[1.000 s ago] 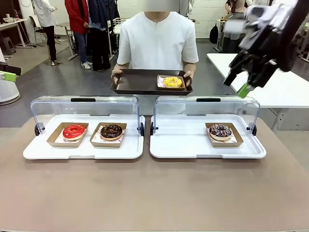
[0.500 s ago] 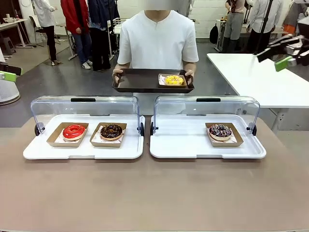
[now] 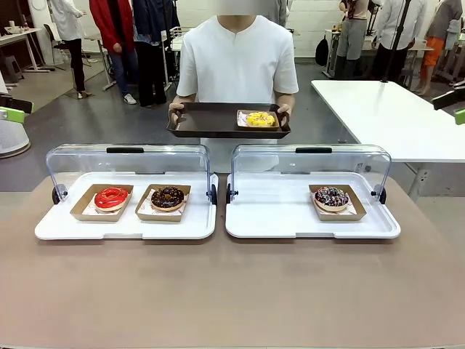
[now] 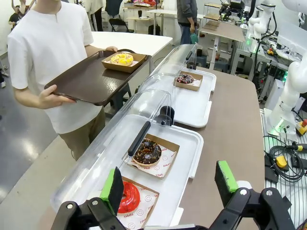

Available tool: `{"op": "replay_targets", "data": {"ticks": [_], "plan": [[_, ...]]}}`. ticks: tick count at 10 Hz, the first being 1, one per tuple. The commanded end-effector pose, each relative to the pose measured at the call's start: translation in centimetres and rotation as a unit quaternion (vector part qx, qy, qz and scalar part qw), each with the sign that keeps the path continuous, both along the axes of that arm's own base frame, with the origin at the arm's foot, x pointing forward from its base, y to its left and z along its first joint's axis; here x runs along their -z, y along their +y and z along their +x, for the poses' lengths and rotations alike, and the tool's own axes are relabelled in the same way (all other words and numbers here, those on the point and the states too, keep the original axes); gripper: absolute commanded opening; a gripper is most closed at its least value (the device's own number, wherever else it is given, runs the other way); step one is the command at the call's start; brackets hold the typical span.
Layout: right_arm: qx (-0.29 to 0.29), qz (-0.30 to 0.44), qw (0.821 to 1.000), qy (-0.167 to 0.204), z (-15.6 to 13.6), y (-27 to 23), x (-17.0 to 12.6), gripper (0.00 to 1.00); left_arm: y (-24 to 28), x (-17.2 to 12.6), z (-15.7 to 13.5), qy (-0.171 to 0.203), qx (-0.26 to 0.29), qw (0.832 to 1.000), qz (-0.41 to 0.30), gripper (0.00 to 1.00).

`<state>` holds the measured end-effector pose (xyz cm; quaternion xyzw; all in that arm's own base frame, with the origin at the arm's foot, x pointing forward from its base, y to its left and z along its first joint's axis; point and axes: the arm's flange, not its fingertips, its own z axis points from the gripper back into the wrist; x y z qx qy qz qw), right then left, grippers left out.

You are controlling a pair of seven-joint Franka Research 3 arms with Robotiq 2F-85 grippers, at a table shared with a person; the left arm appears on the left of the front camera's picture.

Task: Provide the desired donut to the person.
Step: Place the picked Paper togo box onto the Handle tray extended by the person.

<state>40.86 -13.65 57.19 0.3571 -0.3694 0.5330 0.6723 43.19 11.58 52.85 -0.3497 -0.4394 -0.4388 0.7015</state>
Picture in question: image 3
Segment chocolate sprinkle donut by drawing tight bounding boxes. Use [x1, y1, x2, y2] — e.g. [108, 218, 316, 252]
[314, 185, 350, 213]

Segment chocolate donut with colourful sprinkles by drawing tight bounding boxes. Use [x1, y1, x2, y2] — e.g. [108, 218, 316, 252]
[308, 183, 367, 222]

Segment yellow frosted donut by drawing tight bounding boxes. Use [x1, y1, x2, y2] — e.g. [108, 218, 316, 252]
[236, 108, 281, 131]

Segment yellow glazed donut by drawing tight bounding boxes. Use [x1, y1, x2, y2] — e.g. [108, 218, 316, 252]
[246, 111, 276, 128]

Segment dark brown serving tray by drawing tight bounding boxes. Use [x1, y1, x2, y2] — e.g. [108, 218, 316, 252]
[166, 102, 292, 140]

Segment person's left forearm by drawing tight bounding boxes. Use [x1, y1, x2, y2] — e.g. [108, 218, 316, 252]
[275, 92, 295, 110]

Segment red glazed donut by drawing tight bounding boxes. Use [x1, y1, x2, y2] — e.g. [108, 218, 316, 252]
[94, 186, 130, 213]

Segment red frosted donut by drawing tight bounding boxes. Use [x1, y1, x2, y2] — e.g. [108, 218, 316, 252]
[69, 183, 134, 222]

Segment chocolate nut donut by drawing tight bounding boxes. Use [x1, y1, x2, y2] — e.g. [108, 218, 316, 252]
[150, 185, 185, 212]

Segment chocolate sprinkled donut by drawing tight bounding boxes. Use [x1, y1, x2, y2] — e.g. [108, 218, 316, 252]
[134, 183, 192, 222]

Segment person in white shirt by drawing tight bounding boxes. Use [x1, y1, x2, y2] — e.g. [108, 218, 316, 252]
[176, 0, 299, 174]

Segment small grey step stool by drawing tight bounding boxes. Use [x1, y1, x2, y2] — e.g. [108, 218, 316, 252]
[3, 57, 25, 84]

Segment bystander in orange shorts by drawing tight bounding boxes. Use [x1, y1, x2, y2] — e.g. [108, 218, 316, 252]
[417, 0, 464, 96]

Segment white office desk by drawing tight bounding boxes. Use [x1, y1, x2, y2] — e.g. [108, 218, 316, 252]
[0, 27, 51, 87]

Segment white side table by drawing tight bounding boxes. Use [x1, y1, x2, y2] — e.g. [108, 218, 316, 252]
[310, 79, 465, 199]

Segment black office chair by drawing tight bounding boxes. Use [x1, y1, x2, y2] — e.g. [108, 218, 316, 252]
[42, 23, 68, 72]

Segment black tripod pole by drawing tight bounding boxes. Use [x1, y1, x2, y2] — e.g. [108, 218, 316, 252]
[380, 0, 411, 84]

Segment bystander in white shirt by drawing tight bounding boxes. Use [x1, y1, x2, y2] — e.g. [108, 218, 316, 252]
[370, 0, 428, 79]

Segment bystander in white top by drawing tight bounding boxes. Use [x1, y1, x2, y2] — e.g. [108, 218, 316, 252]
[49, 0, 88, 100]

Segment bystander in grey trousers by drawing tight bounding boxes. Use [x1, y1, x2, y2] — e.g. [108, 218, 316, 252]
[336, 0, 371, 79]

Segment bystander in red jacket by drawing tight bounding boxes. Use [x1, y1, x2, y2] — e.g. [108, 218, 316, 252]
[89, 0, 141, 105]

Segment black hanging bag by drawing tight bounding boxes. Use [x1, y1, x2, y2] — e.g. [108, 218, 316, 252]
[315, 34, 330, 68]

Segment clear display case lid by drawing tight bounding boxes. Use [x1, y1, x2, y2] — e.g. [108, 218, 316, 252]
[45, 143, 213, 203]
[231, 144, 392, 199]

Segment bystander in dark blue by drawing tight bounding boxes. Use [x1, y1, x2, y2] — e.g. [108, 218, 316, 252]
[131, 0, 181, 108]

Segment white display case tray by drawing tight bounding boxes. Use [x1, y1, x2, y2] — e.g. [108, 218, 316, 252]
[34, 171, 219, 241]
[225, 171, 402, 240]

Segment white round pedestal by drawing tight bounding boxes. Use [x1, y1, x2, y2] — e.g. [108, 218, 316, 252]
[0, 119, 32, 159]

